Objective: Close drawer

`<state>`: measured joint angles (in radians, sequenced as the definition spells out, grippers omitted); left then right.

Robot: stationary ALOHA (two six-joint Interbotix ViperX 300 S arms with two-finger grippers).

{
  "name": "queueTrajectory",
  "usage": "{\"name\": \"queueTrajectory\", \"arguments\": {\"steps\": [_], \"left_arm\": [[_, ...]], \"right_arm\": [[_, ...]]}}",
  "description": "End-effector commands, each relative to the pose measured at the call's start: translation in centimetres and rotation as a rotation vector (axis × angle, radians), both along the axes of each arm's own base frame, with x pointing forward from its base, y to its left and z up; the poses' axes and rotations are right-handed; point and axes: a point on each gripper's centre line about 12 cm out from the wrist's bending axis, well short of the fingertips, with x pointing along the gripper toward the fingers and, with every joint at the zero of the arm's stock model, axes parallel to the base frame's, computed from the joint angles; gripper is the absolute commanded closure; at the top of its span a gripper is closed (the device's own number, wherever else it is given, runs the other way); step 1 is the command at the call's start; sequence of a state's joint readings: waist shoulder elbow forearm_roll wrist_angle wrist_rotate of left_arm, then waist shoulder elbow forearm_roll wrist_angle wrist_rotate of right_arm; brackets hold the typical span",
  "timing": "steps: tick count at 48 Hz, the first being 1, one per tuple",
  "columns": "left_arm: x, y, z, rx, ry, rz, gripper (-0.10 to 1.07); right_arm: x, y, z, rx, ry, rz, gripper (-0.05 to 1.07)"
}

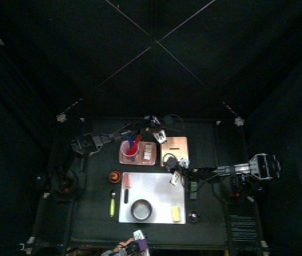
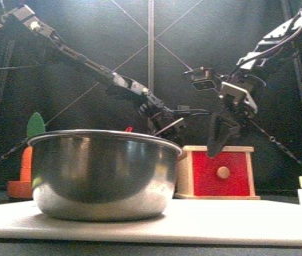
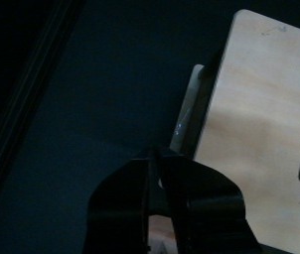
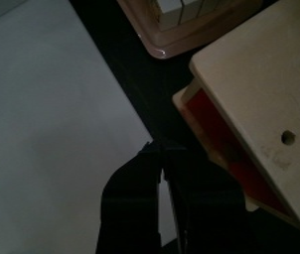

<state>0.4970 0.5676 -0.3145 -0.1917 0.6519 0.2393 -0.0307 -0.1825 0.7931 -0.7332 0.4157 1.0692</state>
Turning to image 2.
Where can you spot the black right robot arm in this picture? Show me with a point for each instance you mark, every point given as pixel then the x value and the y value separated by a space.
pixel 283 31

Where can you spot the wooden drawer cabinet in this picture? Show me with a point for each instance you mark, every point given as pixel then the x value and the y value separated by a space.
pixel 186 173

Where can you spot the small red toy piece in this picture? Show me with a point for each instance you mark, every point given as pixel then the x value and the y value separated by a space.
pixel 129 129

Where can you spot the stainless steel pot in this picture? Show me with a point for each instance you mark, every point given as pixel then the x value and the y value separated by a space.
pixel 105 176

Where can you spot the white cutting board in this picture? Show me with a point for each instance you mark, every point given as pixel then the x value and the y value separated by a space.
pixel 229 223

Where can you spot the orange toy carrot green leaf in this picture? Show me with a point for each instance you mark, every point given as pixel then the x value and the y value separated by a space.
pixel 25 173

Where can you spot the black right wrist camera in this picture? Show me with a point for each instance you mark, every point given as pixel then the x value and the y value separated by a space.
pixel 202 80

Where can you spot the grey metal frame pole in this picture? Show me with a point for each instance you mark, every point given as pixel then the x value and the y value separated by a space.
pixel 150 40

